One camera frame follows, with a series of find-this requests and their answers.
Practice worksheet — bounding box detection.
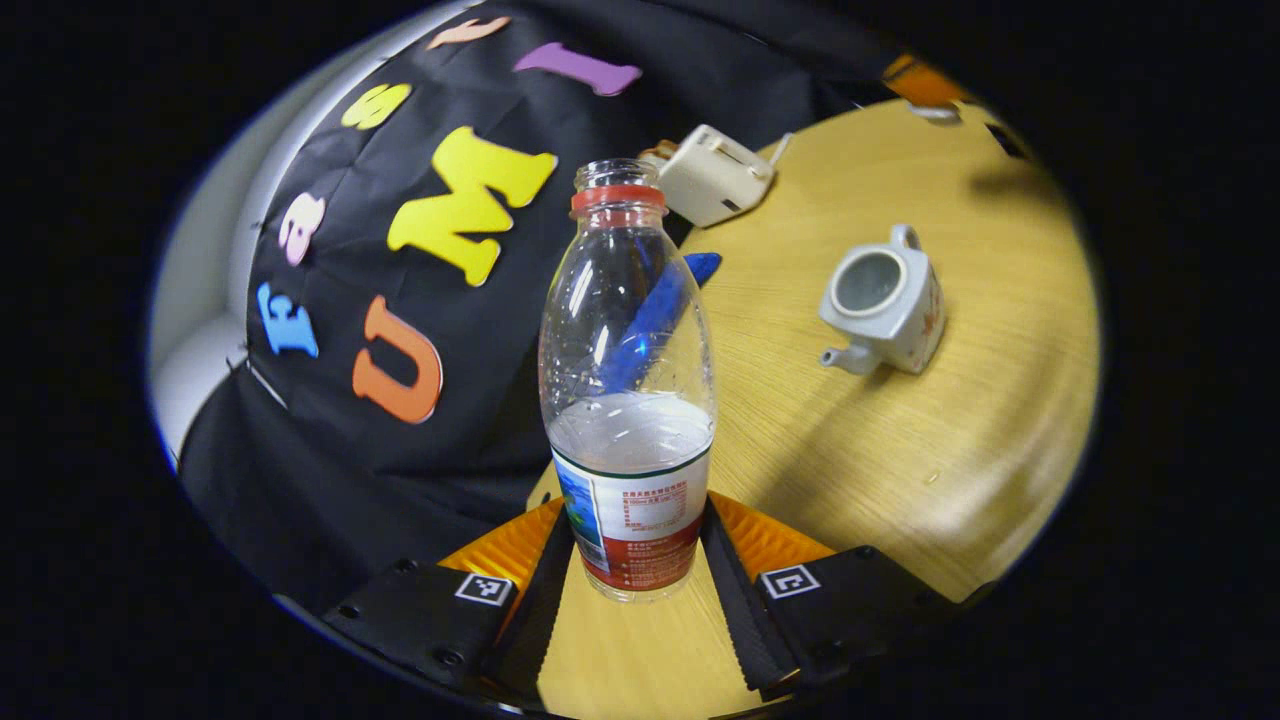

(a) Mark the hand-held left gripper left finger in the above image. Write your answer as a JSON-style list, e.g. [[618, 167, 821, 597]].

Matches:
[[322, 497, 578, 706]]

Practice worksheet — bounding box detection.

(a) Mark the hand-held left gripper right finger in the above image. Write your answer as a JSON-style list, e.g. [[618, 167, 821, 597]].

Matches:
[[698, 491, 963, 698]]

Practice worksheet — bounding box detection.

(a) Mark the clear plastic water bottle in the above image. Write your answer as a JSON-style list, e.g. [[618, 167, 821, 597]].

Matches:
[[537, 158, 719, 604]]

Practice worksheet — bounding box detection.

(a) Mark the white ceramic teacup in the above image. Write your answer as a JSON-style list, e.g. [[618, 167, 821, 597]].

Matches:
[[817, 222, 947, 377]]

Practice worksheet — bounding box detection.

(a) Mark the black backdrop cloth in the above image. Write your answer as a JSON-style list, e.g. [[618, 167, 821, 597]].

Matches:
[[176, 0, 903, 613]]

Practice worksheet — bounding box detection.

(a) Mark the white toaster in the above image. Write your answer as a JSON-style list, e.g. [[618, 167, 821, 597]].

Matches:
[[654, 123, 780, 230]]

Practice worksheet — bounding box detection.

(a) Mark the blue towel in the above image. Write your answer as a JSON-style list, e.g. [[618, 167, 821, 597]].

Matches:
[[595, 251, 724, 397]]

